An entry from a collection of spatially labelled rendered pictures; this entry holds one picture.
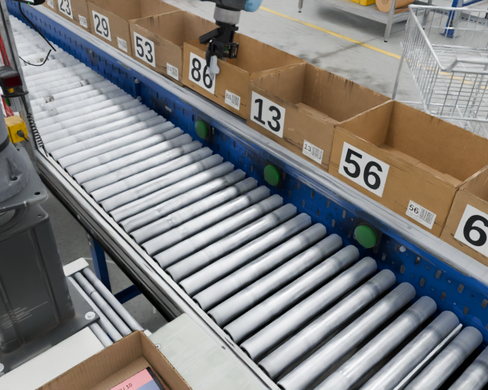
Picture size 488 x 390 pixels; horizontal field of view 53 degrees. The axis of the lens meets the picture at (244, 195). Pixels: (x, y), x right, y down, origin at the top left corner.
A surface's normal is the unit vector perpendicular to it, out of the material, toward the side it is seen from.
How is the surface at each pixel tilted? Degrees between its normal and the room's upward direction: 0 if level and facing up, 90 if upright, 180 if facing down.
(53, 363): 0
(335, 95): 89
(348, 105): 89
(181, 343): 0
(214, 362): 0
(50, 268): 90
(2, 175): 71
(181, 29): 90
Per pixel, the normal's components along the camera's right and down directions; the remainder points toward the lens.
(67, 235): 0.03, -0.80
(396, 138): -0.76, 0.36
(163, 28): 0.65, 0.47
